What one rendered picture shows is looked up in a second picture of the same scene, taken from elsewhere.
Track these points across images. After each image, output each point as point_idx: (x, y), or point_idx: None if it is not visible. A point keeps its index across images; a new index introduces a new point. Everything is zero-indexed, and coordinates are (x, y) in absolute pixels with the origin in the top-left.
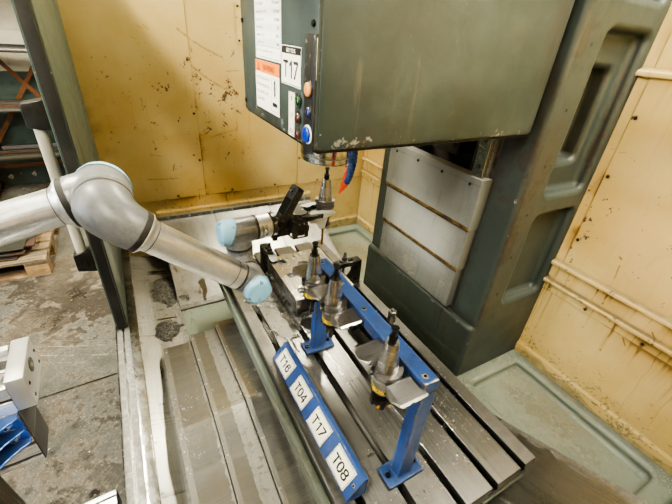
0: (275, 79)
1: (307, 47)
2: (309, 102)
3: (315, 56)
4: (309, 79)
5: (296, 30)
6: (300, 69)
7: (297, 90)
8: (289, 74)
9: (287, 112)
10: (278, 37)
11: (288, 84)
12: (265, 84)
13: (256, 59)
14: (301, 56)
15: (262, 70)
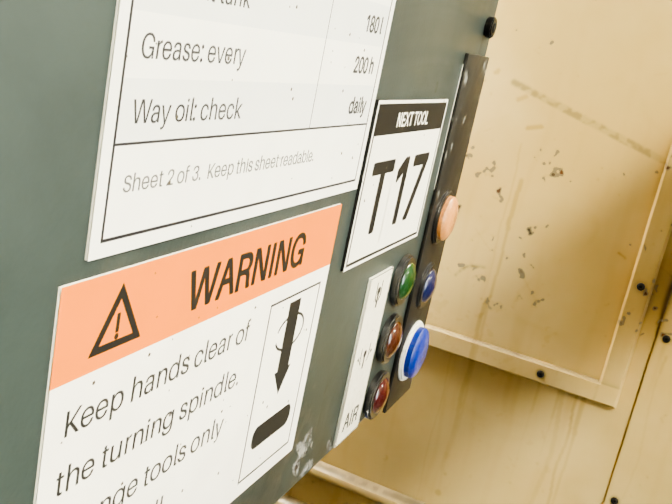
0: (304, 288)
1: (464, 96)
2: (434, 252)
3: (474, 117)
4: (448, 187)
5: (442, 43)
6: (430, 171)
7: (401, 249)
8: (389, 212)
9: (341, 372)
10: (368, 70)
11: (376, 254)
12: (199, 391)
13: (87, 285)
14: (440, 128)
15: (178, 321)
